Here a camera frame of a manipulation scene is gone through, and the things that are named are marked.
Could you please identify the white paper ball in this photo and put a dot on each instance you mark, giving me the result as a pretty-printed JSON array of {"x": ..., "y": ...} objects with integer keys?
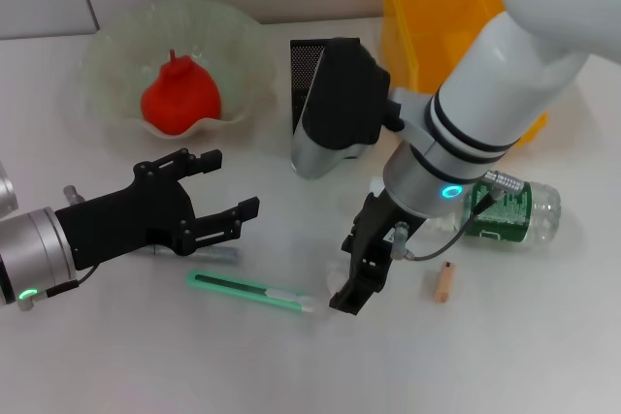
[{"x": 337, "y": 278}]

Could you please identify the yellow plastic bin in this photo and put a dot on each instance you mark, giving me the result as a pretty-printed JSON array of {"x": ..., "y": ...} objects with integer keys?
[{"x": 417, "y": 21}]

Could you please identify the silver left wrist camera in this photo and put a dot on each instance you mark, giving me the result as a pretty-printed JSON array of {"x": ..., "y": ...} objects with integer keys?
[{"x": 6, "y": 191}]

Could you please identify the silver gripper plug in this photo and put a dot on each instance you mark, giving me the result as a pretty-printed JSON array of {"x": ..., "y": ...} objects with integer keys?
[
  {"x": 400, "y": 239},
  {"x": 73, "y": 193}
]

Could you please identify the green utility knife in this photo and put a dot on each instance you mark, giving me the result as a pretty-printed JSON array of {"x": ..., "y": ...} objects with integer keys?
[{"x": 242, "y": 288}]

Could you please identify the grey marker pen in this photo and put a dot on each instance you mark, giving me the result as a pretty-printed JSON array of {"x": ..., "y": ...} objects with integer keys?
[{"x": 218, "y": 255}]

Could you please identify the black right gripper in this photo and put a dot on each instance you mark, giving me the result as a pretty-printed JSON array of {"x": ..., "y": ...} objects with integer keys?
[{"x": 385, "y": 230}]

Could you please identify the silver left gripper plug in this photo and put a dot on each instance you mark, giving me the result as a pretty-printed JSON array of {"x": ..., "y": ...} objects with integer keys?
[{"x": 73, "y": 193}]

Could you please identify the small beige wooden peg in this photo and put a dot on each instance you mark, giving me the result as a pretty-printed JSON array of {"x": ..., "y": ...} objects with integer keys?
[{"x": 444, "y": 283}]

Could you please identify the clear bottle with green label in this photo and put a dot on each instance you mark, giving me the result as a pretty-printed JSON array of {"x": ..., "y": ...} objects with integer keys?
[{"x": 533, "y": 220}]

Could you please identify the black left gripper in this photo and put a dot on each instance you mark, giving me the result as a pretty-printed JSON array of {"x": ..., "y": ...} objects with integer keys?
[{"x": 126, "y": 220}]

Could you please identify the pale green glass fruit plate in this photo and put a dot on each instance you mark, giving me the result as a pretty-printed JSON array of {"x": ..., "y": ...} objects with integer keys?
[{"x": 121, "y": 45}]

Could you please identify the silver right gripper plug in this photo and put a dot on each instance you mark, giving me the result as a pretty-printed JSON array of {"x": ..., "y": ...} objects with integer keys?
[{"x": 400, "y": 239}]

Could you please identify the black mesh pen holder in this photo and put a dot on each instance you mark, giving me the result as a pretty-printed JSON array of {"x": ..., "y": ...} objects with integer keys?
[{"x": 303, "y": 65}]

